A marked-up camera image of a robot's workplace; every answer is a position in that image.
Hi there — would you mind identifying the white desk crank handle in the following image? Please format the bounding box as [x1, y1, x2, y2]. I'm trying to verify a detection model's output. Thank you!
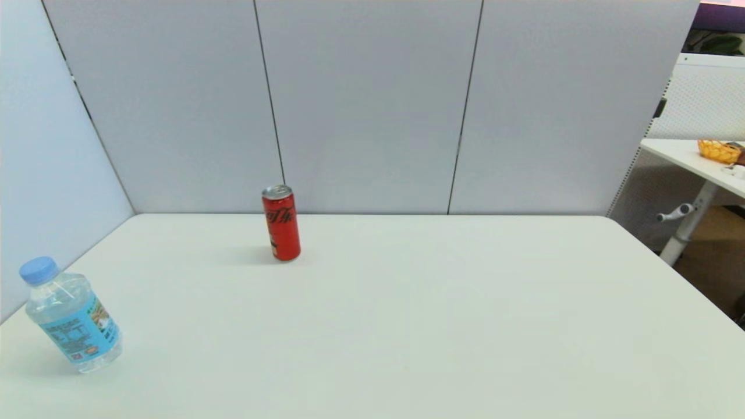
[657, 203, 696, 223]

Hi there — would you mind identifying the clear soda water bottle blue label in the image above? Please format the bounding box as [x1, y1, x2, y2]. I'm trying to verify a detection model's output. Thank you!
[19, 256, 123, 374]

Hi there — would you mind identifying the yellow wire basket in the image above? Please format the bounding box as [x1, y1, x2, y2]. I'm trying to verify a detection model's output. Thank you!
[698, 139, 743, 164]

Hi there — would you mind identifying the green plant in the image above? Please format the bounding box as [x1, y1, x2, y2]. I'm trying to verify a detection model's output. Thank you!
[687, 32, 745, 56]

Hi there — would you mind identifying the white pegboard partition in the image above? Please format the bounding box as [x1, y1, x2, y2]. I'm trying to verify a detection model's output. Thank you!
[607, 52, 745, 252]

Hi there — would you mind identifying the white background desk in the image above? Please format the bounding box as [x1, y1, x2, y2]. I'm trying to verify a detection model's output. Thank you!
[640, 138, 745, 267]

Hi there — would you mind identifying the red cola can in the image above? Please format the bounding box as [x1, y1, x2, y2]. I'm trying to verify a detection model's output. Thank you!
[261, 184, 302, 262]

